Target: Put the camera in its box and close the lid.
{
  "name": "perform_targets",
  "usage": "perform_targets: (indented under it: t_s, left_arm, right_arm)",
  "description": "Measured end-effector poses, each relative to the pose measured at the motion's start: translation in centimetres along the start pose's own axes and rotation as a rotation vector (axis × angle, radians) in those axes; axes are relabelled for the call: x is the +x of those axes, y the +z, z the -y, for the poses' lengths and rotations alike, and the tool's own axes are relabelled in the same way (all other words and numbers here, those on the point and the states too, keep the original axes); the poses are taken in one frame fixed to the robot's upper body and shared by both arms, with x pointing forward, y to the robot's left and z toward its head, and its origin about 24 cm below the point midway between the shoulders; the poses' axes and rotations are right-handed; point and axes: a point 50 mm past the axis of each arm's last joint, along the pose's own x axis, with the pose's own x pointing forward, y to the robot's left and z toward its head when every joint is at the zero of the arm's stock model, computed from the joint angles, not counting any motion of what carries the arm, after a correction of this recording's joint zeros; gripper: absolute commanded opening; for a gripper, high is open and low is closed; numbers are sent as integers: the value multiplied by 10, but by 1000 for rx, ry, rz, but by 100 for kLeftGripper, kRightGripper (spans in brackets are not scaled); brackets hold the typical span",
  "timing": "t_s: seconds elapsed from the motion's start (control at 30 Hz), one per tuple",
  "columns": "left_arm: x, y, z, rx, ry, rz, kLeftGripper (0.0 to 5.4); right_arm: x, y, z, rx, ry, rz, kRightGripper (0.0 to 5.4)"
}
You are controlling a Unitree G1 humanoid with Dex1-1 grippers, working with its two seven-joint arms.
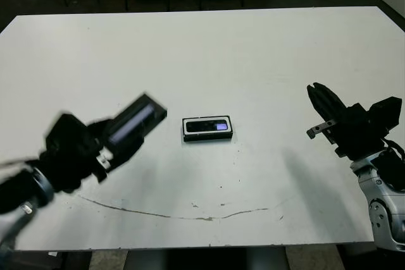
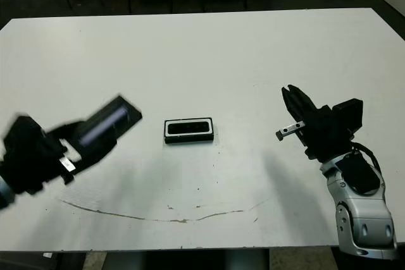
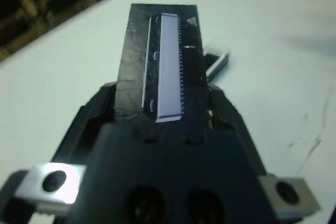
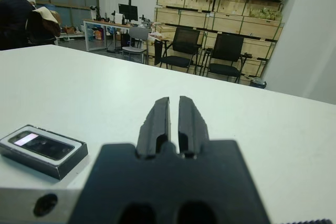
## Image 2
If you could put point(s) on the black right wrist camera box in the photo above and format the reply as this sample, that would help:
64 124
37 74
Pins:
349 115

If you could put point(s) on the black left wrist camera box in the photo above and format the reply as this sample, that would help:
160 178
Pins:
22 134

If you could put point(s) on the black remote control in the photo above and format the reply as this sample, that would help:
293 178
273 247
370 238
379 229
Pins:
189 127

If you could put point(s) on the black box lid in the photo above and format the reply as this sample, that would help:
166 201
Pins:
107 124

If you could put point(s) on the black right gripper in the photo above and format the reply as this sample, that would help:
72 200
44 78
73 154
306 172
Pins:
326 137

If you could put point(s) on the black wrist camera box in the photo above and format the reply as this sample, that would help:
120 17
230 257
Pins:
349 115
22 134

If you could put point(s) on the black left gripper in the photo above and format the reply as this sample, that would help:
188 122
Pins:
34 169

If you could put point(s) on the black box with white insert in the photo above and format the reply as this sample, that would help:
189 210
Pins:
189 140

